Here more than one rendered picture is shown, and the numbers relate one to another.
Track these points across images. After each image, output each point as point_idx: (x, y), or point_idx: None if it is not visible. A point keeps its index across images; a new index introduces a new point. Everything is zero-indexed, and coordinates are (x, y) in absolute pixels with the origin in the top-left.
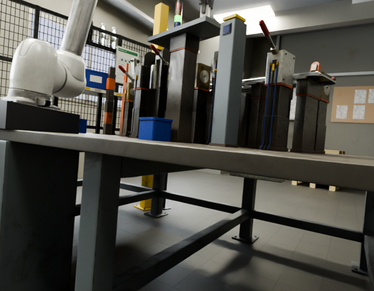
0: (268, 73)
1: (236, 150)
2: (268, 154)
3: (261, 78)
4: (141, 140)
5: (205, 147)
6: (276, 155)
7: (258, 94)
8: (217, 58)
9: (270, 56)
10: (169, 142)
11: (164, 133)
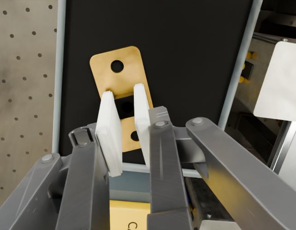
0: (189, 193)
1: (0, 174)
2: None
3: (275, 155)
4: None
5: (0, 144)
6: (4, 198)
7: (280, 124)
8: (252, 61)
9: (197, 219)
10: (32, 64)
11: None
